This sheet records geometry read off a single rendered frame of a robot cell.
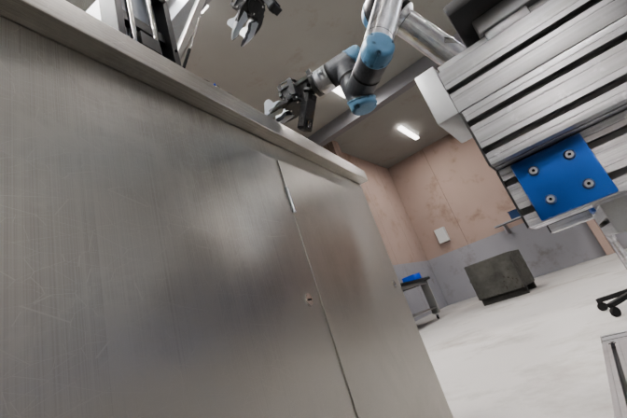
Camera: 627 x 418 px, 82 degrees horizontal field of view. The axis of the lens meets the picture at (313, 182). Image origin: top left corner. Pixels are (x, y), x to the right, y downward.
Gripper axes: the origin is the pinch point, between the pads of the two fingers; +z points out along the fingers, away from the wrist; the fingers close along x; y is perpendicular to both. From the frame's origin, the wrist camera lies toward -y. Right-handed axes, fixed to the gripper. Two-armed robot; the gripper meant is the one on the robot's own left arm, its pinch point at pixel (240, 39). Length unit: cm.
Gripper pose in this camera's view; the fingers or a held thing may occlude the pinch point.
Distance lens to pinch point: 126.1
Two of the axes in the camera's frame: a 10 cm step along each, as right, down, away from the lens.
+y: -7.6, -3.9, 5.2
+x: -4.9, -1.8, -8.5
